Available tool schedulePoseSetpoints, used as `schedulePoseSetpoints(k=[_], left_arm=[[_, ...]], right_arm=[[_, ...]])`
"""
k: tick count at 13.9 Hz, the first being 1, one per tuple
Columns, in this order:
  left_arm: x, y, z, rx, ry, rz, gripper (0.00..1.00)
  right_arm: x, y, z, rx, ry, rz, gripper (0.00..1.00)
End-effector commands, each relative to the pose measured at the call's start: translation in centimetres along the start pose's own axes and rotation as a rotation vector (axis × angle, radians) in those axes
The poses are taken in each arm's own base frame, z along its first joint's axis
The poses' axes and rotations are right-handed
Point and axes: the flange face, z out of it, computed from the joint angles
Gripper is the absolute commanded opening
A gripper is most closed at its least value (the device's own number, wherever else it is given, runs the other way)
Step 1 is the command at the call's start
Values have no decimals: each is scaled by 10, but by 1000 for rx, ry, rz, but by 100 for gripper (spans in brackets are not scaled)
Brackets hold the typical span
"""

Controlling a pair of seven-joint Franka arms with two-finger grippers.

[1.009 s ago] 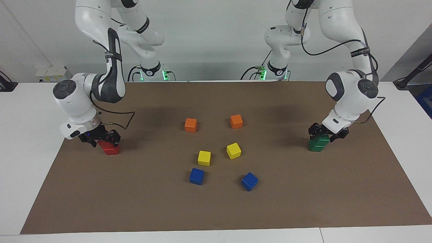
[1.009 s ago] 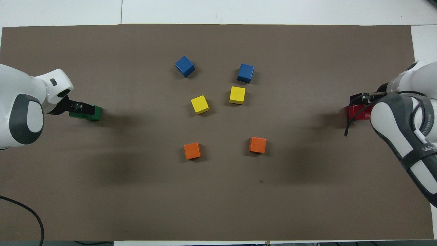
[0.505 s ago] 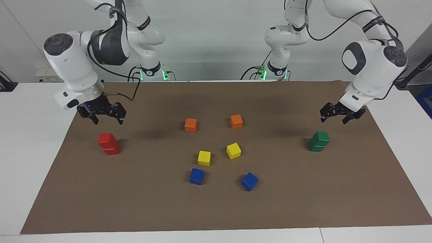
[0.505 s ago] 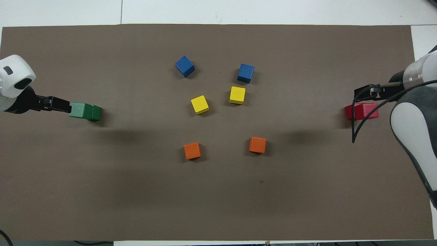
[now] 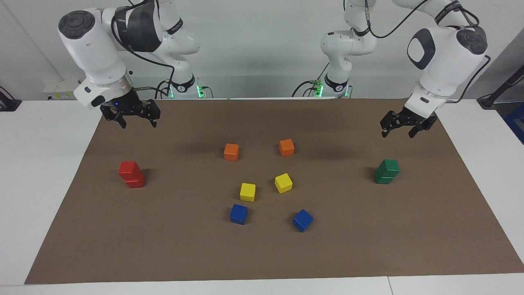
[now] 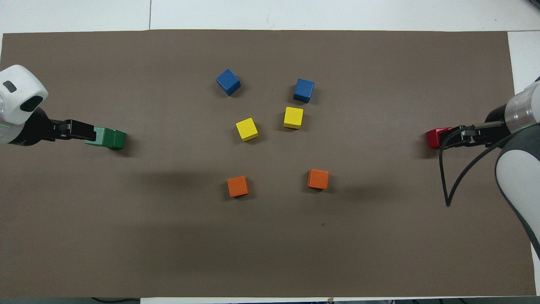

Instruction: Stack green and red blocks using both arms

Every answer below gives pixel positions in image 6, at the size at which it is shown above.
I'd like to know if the blue wooden cube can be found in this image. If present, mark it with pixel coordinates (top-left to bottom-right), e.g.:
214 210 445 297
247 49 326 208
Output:
216 68 242 97
293 78 315 104

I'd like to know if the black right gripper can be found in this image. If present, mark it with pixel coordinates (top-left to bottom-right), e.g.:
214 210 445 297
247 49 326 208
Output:
447 106 513 148

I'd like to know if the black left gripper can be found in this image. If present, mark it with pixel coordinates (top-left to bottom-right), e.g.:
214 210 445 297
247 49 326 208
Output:
8 108 97 147

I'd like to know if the yellow wooden cube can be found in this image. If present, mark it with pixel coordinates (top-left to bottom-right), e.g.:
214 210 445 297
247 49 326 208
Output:
235 117 259 142
283 106 304 130

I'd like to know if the brown paper table mat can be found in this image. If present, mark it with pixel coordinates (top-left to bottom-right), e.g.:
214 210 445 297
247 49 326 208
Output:
0 29 536 298

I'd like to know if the orange wooden cube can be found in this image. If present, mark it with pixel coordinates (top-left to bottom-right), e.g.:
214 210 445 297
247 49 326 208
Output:
308 169 329 190
227 176 249 198

